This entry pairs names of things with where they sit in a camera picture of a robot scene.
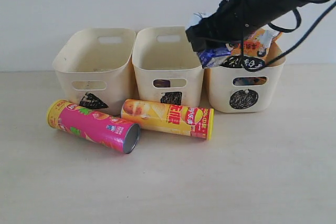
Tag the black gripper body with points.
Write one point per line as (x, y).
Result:
(232, 22)

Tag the orange noodle packet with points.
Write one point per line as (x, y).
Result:
(256, 49)

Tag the blue white milk carton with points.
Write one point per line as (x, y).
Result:
(213, 57)

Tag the blue noodle packet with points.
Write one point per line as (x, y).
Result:
(249, 81)

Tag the purple drink carton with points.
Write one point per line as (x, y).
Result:
(161, 83)

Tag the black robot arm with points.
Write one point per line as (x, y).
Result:
(273, 9)

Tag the right cream plastic bin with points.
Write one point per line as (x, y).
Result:
(225, 97)

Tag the cream plastic bin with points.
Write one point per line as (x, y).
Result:
(95, 70)
(165, 53)
(225, 97)

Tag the middle cream plastic bin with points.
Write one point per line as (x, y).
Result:
(165, 53)

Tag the yellow chips can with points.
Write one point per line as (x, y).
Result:
(170, 118)

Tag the left cream plastic bin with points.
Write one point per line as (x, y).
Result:
(95, 70)

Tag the pink chips can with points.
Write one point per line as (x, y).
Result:
(98, 127)

